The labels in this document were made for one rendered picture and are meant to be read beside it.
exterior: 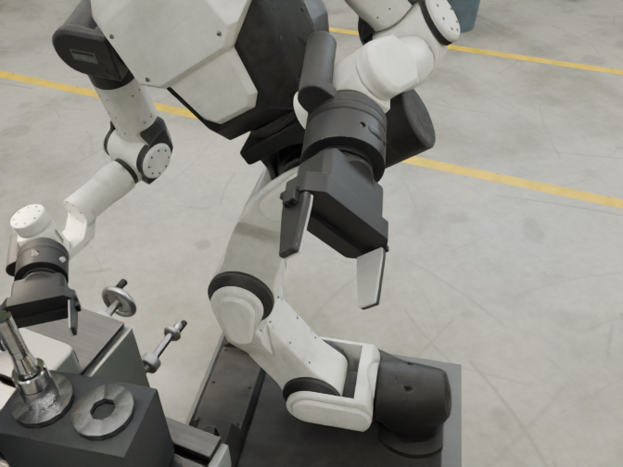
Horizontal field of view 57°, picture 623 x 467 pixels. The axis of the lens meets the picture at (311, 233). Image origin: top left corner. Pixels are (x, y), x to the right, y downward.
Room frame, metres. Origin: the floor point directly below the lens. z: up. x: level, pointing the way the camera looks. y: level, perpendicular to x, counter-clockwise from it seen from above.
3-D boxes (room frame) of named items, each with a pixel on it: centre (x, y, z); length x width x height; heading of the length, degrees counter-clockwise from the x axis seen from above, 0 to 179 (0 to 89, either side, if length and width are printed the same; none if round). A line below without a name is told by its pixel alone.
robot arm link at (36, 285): (0.72, 0.47, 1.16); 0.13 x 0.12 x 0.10; 107
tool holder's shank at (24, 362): (0.52, 0.41, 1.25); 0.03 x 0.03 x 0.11
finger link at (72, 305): (0.65, 0.39, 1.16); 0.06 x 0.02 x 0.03; 17
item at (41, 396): (0.52, 0.41, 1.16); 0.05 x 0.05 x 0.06
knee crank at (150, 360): (1.13, 0.44, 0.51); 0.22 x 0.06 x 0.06; 158
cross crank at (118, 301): (1.15, 0.58, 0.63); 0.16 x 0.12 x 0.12; 158
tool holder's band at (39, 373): (0.52, 0.41, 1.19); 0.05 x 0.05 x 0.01
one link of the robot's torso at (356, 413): (0.87, -0.06, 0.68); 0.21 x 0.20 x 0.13; 79
